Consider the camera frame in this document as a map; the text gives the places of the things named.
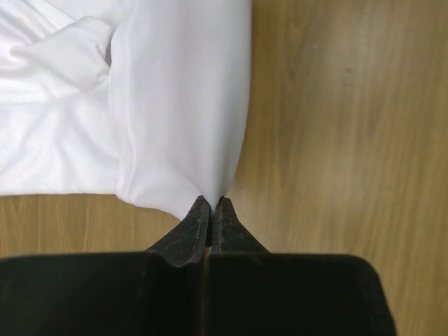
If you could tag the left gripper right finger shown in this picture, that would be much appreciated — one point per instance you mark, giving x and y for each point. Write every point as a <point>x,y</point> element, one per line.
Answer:
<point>252,291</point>

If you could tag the white t shirt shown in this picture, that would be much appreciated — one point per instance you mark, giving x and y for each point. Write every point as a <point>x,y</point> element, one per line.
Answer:
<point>146,100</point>

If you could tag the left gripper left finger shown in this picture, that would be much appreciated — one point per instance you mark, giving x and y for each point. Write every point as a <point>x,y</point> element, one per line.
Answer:
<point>151,292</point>

